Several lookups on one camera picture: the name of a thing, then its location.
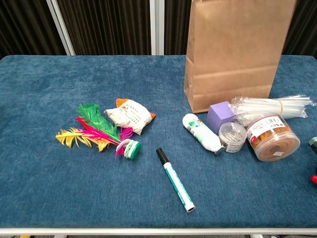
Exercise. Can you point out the white table frame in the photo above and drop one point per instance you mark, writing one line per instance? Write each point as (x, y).
(148, 231)

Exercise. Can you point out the brown paper bag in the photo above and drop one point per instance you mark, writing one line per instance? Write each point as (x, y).
(235, 49)

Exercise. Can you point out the clear jar of paper clips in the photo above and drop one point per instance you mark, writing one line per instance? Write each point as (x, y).
(231, 138)

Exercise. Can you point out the white glue bottle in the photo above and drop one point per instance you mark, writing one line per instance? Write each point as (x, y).
(200, 131)

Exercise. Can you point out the colourful feather shuttlecock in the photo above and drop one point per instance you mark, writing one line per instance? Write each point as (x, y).
(96, 119)

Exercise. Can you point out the purple cube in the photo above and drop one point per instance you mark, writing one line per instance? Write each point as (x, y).
(218, 116)

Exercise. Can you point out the green white marker pen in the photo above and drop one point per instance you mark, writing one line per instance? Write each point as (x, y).
(174, 179)

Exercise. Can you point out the black pleated curtain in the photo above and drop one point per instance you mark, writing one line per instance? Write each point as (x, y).
(304, 24)
(24, 24)
(175, 24)
(104, 24)

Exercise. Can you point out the clear tub brown contents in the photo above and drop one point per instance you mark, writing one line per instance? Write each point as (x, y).
(272, 143)

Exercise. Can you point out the bundle of clear straws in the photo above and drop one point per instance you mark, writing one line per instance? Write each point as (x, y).
(260, 106)

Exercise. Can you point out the white and orange wrapper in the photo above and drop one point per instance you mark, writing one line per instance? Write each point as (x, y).
(128, 116)

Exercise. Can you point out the blue table cloth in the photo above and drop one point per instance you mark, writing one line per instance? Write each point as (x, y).
(49, 173)

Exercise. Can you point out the upright white frame post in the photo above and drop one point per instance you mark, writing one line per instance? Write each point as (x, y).
(156, 27)

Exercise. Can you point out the small red toy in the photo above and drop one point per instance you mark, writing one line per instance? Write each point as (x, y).
(314, 179)

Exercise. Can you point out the slanted white frame post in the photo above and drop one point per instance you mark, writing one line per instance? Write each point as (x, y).
(60, 27)

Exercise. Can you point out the small green sharpener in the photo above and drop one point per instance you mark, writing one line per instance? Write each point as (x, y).
(314, 143)

